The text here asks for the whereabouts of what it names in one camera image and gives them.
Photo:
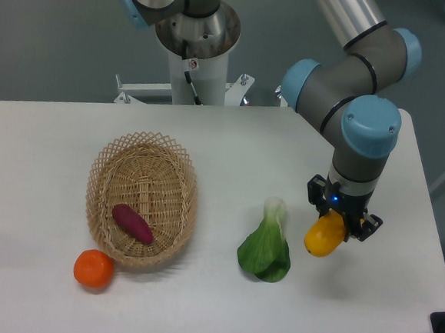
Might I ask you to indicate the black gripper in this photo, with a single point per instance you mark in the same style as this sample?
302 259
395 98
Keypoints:
349 199

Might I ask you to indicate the yellow mango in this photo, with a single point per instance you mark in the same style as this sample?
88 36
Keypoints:
325 235

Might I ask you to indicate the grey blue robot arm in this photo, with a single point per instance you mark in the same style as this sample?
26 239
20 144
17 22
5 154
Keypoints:
340 100

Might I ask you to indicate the green bok choy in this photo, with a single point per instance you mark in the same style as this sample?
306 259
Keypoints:
265 252

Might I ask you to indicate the woven wicker basket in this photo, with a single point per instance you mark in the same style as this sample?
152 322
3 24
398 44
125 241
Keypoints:
154 175

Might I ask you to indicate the purple sweet potato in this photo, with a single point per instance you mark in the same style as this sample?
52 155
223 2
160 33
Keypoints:
131 222

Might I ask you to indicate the orange tangerine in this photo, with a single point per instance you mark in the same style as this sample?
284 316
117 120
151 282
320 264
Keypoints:
93 269

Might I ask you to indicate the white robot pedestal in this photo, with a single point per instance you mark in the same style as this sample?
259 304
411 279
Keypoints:
198 51

